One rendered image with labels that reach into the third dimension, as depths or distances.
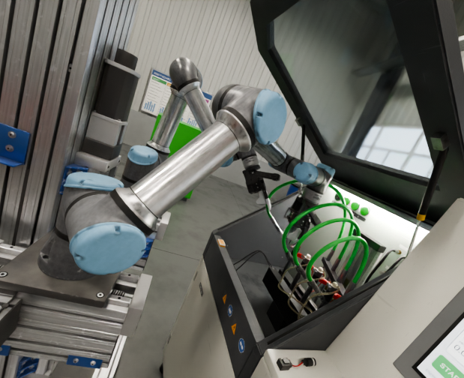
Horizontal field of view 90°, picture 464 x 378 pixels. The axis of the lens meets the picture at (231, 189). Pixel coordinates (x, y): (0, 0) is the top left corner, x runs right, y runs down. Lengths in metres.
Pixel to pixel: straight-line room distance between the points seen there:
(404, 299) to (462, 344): 0.13
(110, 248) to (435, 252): 0.79
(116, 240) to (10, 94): 0.50
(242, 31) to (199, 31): 1.19
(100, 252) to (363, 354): 0.72
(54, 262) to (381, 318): 0.84
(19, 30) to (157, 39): 6.85
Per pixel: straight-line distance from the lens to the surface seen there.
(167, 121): 1.15
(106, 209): 0.47
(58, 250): 0.65
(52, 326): 0.78
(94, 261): 0.48
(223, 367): 1.01
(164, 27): 7.69
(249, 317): 0.87
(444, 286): 0.81
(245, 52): 7.60
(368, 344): 0.85
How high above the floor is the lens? 1.48
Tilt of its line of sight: 13 degrees down
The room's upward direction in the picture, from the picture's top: 23 degrees clockwise
